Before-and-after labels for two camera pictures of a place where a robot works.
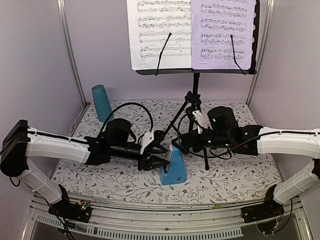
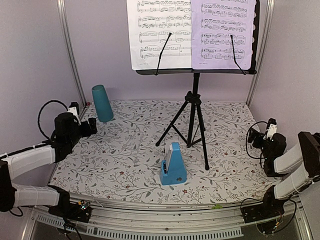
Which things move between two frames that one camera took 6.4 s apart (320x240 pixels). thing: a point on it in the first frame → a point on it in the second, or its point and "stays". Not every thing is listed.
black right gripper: [192, 135] → [252, 137]
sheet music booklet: [150, 22] stays
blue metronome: [174, 172] stays
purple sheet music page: [213, 22] stays
